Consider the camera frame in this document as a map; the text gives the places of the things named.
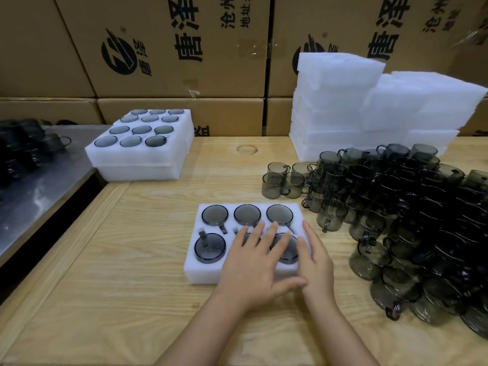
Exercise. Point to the dark mugs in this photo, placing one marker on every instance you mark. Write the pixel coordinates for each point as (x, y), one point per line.
(19, 148)

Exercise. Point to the person's right hand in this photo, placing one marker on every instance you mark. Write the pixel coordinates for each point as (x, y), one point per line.
(320, 274)

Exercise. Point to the person's left hand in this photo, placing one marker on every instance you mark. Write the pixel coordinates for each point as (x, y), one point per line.
(251, 278)

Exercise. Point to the pile of smoky glass mugs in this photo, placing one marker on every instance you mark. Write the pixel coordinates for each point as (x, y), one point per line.
(419, 194)

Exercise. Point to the black round object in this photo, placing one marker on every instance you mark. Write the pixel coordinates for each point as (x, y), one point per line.
(66, 123)

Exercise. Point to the person's right forearm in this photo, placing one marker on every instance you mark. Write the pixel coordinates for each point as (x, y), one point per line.
(339, 339)

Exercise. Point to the stainless steel table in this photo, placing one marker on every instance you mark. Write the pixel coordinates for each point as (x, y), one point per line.
(49, 186)

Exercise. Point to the stack of white foam trays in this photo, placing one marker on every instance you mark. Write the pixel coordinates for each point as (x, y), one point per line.
(343, 102)

